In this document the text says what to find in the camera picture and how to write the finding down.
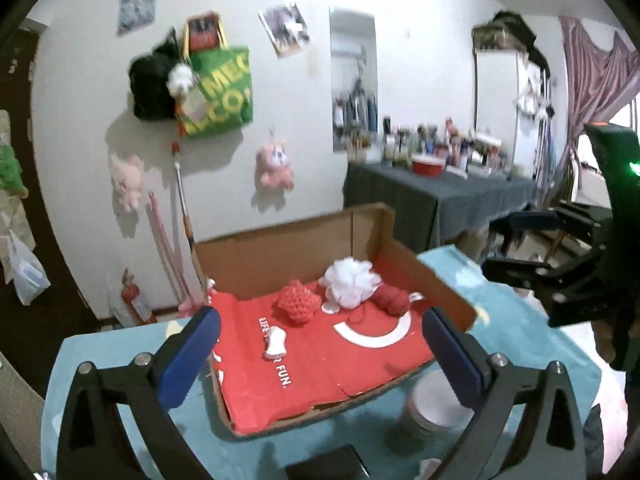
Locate suitcase on wardrobe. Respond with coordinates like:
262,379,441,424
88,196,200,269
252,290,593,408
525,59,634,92
472,11,536,52

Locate blue poster on wall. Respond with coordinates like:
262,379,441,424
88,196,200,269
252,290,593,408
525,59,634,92
117,0,156,36

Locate red bowl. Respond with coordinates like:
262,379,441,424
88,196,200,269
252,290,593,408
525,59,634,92
411,154,446,178

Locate gloved hand holding gripper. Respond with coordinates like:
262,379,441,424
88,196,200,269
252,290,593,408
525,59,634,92
591,321,616,364

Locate dark grey covered table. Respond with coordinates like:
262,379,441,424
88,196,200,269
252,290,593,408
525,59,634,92
343,162,535,254

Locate cardboard box red inside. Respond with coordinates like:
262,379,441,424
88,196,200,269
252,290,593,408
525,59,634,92
195,204,476,437

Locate red yarn ball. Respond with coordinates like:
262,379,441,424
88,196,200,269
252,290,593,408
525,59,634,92
370,283,411,316

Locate small white foam piece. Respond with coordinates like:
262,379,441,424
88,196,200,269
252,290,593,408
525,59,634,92
264,326,286,361

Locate white plastic bag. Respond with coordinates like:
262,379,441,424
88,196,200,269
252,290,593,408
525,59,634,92
8,231,51,306

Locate pink plush on wall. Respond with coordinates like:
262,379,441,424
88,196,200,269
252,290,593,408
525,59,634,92
256,139,294,191

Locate pink curtain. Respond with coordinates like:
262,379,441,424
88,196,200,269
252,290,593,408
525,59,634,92
544,16,639,204

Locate wall mirror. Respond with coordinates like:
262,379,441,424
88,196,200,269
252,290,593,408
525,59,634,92
330,9,378,153

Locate photo poster on wall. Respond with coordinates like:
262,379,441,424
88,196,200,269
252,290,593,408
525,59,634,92
259,3,310,58

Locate small white plush toy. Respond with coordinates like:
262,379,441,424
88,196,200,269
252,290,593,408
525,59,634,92
167,63,198,100

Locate green plush toy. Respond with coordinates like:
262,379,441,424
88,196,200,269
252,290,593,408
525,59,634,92
0,145,28,198

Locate green tote bag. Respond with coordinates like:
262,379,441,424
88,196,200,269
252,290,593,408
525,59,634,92
176,11,254,139

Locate white wardrobe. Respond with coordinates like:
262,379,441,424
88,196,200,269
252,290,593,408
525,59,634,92
475,50,547,178

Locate pale pink plush toy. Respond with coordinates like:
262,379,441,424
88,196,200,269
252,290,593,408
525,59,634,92
110,154,143,212

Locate red foam net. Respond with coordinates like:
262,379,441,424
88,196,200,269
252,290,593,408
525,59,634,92
274,281,322,325

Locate black bag on wall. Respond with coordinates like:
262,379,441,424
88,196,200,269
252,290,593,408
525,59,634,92
128,28,180,122

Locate red fire extinguisher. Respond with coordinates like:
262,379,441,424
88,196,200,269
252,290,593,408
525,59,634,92
120,269,156,324

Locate black phone on table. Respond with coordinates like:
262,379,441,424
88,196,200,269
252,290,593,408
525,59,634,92
284,445,370,480

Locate white mesh bath pouf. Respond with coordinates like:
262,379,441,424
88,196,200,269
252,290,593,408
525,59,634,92
319,257,383,310

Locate light blue table cloth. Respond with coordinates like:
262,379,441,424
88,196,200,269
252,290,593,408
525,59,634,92
40,245,603,480

